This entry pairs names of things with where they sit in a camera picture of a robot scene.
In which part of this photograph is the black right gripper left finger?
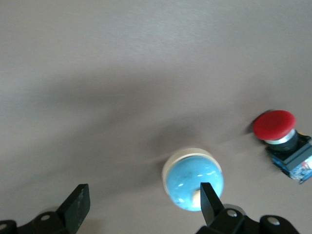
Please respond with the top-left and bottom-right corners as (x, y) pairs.
(17, 184), (91, 234)

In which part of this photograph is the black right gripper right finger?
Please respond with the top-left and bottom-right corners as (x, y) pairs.
(195, 182), (259, 234)

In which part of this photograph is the blue dome bell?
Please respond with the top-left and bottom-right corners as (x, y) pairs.
(162, 146), (225, 212)

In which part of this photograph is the red mushroom pushbutton blue base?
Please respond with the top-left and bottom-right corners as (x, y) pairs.
(252, 110), (312, 185)

